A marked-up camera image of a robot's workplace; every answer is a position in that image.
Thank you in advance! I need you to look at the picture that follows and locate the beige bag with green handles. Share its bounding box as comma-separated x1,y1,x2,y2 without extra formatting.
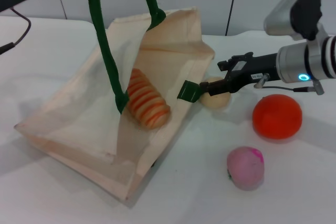
14,0,216,201

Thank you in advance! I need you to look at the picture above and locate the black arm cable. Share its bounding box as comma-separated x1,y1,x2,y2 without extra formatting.
0,7,32,55
254,73,325,96

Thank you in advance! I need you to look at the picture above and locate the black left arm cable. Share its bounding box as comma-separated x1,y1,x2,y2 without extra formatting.
0,7,32,55

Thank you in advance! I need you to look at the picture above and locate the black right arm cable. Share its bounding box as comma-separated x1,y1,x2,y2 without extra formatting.
254,73,325,96

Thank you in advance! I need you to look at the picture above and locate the orange round fruit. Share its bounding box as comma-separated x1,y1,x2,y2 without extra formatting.
251,93,303,140

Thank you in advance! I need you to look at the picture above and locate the cream round egg yolk pastry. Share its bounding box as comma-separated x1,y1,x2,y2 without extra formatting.
200,76,232,110

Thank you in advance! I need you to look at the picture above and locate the pink peach bun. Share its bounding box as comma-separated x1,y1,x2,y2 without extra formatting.
226,145,265,191

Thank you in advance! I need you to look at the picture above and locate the orange striped bread loaf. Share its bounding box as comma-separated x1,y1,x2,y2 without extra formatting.
125,68,172,130

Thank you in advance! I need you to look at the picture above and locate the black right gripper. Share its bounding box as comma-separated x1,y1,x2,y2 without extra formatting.
199,51,281,97

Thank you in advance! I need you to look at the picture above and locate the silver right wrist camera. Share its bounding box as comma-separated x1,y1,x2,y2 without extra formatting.
263,0,324,41

